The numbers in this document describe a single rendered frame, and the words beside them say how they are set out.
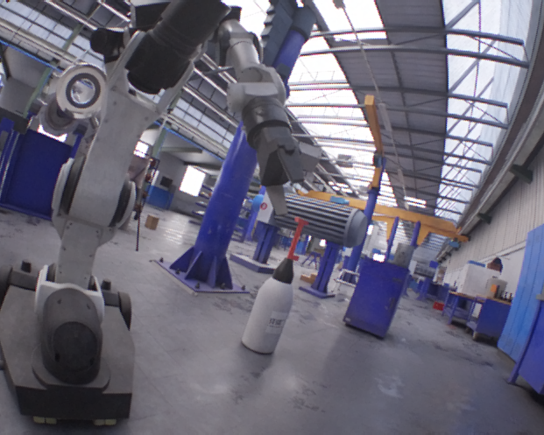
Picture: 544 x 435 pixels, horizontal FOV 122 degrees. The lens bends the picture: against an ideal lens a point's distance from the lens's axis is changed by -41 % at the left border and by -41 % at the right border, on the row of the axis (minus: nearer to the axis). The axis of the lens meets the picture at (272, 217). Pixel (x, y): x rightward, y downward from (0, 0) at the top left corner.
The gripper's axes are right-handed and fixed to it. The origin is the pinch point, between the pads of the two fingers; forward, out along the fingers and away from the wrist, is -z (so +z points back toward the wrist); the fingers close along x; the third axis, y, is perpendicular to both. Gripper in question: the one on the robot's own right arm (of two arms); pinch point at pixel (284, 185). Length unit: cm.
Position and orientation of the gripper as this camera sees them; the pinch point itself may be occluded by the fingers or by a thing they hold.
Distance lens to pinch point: 42.6
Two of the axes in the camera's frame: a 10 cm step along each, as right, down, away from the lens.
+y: -9.6, 1.3, -2.6
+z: -2.3, -8.9, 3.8
